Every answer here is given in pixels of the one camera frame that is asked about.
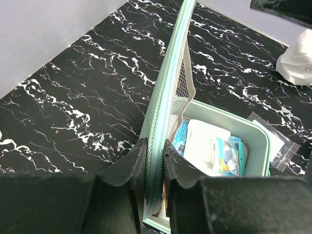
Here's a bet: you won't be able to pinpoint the teal plaster packet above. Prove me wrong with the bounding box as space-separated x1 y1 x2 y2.
213 136 246 176

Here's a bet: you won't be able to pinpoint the white gauze pad packet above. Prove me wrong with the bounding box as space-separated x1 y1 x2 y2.
183 119 231 176

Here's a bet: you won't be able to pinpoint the white crumpled cloth bag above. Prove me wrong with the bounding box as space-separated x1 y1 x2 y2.
276 29 312 86

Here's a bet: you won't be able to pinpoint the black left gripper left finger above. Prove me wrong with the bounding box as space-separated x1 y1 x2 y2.
0 138 147 234

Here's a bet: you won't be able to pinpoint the blue mask packet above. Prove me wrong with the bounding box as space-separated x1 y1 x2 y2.
173 119 189 156

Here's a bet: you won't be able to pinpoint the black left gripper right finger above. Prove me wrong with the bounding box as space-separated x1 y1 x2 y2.
163 141 312 234

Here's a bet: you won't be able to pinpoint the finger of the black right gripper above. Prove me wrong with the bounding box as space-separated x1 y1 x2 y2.
250 0 312 27

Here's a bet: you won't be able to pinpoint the clear bag white pads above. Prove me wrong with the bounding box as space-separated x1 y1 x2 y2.
247 112 301 172

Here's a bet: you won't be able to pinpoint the mint green medicine case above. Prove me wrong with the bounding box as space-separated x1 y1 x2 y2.
140 0 271 234

